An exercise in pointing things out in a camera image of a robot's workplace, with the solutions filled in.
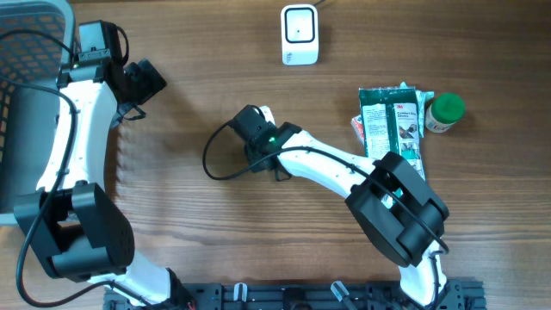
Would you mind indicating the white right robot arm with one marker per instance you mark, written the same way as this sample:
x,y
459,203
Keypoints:
x,y
395,207

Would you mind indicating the teal tissue pack wrapper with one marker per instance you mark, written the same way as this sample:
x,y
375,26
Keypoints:
x,y
422,98

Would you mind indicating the grey plastic basket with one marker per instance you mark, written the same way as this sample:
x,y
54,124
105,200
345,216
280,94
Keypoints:
x,y
35,37

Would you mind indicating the green 3M gloves pack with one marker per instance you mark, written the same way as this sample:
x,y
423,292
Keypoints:
x,y
391,123

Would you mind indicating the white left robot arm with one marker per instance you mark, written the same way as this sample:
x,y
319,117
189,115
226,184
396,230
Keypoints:
x,y
69,222

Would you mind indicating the green lid jar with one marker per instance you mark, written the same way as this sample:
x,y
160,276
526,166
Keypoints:
x,y
444,112

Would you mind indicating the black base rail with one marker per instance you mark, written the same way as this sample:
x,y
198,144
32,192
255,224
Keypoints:
x,y
456,294

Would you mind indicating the red tissue packet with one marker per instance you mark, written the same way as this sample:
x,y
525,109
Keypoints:
x,y
358,128

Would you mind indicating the white barcode scanner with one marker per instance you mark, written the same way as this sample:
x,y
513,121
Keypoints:
x,y
300,34

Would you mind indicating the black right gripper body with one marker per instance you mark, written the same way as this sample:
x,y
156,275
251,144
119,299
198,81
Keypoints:
x,y
253,153

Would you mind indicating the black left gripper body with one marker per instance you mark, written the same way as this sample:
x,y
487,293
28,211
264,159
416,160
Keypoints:
x,y
145,83

